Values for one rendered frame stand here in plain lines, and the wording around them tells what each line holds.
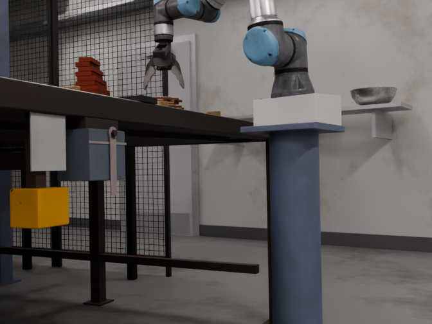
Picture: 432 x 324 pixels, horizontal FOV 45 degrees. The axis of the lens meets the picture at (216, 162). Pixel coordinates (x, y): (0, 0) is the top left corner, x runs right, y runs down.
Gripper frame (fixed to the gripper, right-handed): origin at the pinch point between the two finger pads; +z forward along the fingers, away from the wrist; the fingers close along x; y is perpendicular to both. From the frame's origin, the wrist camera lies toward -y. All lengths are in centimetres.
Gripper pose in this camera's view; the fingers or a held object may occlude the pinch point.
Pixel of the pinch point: (163, 89)
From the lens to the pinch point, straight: 198.2
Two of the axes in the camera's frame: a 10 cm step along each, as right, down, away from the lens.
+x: -9.9, 0.2, 1.1
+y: 1.1, 0.1, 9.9
